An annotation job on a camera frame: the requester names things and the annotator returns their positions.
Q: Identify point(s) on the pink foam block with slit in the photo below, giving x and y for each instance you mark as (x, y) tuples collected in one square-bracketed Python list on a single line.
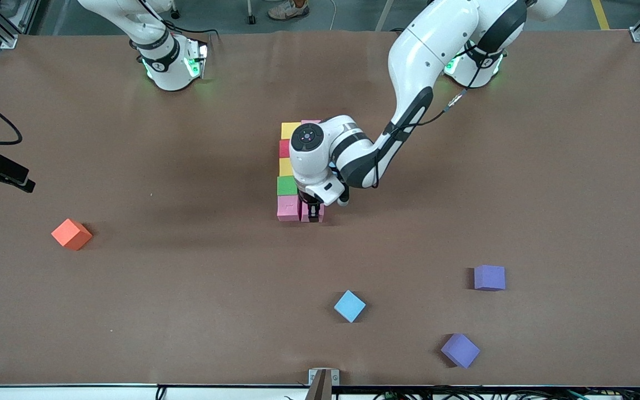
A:
[(288, 208)]

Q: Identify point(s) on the green foam block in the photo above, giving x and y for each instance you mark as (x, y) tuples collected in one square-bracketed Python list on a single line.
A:
[(286, 185)]

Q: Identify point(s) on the yellow foam block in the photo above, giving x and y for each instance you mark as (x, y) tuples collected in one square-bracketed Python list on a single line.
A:
[(289, 130), (285, 166)]

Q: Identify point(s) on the red foam block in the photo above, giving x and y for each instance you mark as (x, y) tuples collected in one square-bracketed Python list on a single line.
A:
[(284, 149)]

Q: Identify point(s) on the purple foam block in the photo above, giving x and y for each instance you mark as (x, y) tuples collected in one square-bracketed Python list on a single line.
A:
[(460, 350), (489, 278)]

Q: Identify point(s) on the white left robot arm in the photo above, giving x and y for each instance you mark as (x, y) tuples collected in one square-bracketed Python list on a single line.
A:
[(425, 44)]

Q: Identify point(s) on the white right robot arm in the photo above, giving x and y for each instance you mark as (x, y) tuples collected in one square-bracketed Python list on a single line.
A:
[(167, 66)]

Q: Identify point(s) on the orange foam block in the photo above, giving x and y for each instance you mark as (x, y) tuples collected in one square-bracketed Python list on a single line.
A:
[(71, 234)]

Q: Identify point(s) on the blue foam block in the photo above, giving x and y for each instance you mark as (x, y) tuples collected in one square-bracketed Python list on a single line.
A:
[(349, 306)]

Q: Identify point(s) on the brown table mat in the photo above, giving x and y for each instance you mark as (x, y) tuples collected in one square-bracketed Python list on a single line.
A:
[(242, 305)]

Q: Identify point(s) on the grey metal stand leg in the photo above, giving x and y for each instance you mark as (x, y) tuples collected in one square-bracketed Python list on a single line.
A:
[(384, 16)]

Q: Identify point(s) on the grey sneaker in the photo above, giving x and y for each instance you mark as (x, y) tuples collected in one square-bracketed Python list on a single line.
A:
[(289, 10)]

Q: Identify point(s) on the metal bracket at table edge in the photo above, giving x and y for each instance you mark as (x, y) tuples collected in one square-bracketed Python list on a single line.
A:
[(323, 383)]

